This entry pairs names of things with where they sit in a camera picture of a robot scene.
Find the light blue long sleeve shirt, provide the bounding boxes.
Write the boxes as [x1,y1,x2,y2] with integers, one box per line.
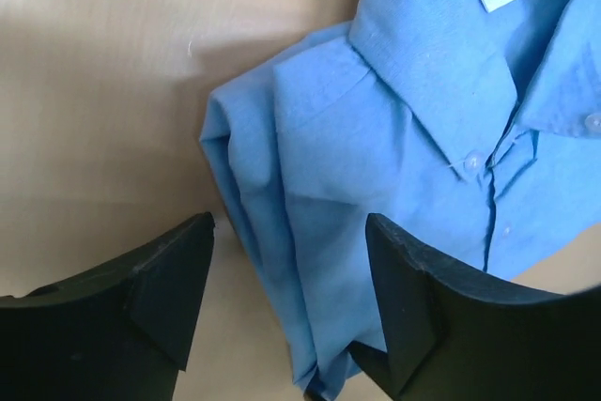
[200,0,600,400]

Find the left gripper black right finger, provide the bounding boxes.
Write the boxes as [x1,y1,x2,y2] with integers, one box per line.
[349,214,600,400]

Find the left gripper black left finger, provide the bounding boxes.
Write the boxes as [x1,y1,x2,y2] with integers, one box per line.
[1,213,214,400]

